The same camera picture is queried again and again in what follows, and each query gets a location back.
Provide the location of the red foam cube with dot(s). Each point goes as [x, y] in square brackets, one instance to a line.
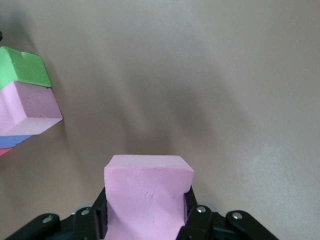
[5, 151]

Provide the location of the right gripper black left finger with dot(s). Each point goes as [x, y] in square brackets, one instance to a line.
[75, 225]

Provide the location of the purple foam cube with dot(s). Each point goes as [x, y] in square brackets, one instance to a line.
[12, 141]

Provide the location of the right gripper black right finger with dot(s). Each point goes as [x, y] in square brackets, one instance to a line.
[220, 227]

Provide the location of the pink foam cube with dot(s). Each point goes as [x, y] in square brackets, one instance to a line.
[147, 190]
[30, 110]

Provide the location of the green foam cube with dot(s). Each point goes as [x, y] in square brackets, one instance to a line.
[25, 67]

